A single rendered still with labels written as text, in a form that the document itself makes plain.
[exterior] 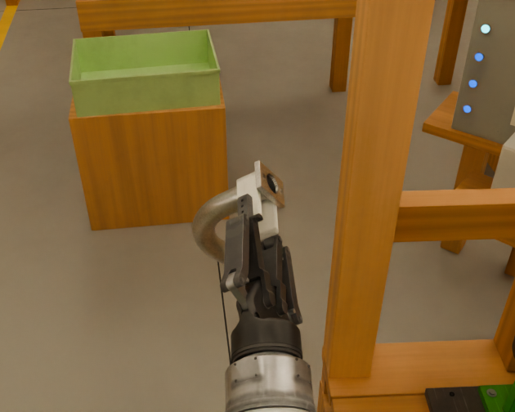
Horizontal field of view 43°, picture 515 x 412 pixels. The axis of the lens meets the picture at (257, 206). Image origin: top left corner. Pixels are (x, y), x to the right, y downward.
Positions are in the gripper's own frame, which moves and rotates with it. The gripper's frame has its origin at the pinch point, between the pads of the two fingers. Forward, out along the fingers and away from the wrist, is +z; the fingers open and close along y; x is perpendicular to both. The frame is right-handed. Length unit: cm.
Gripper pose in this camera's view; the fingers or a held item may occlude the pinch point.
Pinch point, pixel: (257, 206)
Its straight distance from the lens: 79.9
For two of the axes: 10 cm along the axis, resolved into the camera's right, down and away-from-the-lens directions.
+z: -0.5, -8.2, 5.7
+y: -5.5, -4.5, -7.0
